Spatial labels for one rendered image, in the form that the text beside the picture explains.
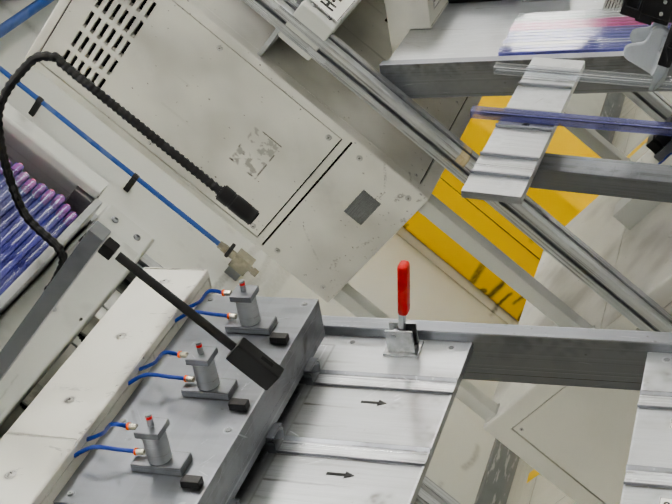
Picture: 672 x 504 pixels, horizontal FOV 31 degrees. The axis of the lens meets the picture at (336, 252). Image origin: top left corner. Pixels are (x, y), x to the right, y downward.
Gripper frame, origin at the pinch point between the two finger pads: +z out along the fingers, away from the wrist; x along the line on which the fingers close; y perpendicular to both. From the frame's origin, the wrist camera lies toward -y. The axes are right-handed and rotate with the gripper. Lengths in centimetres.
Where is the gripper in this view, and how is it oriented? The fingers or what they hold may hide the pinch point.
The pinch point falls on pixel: (661, 79)
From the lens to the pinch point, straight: 160.4
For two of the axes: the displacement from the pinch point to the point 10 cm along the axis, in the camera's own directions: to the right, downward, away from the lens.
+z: -1.4, 7.6, 6.4
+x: -3.6, 5.6, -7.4
